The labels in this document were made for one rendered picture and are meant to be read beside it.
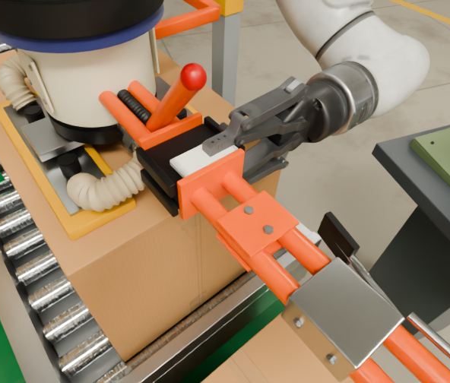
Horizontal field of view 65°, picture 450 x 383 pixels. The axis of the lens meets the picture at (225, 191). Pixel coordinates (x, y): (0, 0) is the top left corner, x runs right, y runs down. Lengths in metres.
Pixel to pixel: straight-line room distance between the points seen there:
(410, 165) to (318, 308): 0.73
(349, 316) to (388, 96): 0.33
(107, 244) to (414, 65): 0.49
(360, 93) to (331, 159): 1.56
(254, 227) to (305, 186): 1.55
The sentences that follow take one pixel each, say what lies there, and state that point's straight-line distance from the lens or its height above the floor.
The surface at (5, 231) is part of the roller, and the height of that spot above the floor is 0.53.
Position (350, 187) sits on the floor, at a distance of 1.94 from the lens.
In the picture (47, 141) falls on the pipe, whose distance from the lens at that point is 0.60.
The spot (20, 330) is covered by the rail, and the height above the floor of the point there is 0.60.
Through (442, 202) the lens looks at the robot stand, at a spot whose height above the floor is 0.75.
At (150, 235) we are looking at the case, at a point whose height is 0.93.
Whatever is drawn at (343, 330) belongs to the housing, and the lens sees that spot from 0.30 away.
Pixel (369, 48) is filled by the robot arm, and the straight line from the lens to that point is 0.55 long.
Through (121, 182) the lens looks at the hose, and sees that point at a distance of 0.45.
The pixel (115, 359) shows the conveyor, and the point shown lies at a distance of 0.93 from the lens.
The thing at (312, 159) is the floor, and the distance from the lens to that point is 2.02.
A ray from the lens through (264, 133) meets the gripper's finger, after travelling 0.41.
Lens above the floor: 1.37
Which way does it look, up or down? 50 degrees down
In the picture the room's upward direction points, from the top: 3 degrees clockwise
